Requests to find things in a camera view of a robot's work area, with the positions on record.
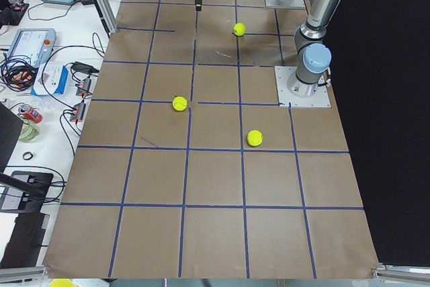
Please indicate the tennis ball centre front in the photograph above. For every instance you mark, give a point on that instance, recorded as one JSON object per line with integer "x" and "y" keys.
{"x": 239, "y": 29}

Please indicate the tennis ball near tape curl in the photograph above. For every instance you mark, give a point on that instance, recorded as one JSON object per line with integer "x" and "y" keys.
{"x": 179, "y": 103}

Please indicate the tennis ball near base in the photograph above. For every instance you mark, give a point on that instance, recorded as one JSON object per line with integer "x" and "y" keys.
{"x": 254, "y": 138}

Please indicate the black power adapter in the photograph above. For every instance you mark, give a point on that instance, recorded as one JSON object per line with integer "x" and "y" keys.
{"x": 84, "y": 68}

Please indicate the near teach pendant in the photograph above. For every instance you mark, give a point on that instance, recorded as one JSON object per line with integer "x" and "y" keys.
{"x": 33, "y": 45}

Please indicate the blue white cardboard box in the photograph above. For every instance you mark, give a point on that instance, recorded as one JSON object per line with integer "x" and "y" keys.
{"x": 51, "y": 78}

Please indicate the brown paper table cover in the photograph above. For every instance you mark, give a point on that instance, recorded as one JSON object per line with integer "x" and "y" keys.
{"x": 156, "y": 193}

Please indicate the red drink can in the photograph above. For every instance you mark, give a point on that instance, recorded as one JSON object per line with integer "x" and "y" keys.
{"x": 30, "y": 113}

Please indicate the green tape roll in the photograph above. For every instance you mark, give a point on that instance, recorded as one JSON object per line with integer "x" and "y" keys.
{"x": 28, "y": 132}

